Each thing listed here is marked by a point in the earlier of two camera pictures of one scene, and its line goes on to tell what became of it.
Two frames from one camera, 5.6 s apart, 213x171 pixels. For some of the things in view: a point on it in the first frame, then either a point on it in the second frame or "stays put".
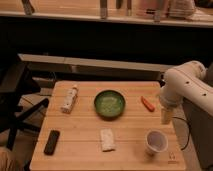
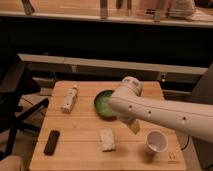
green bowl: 109,104 stays put
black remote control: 51,142 stays put
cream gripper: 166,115 → 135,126
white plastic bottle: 69,99 stays put
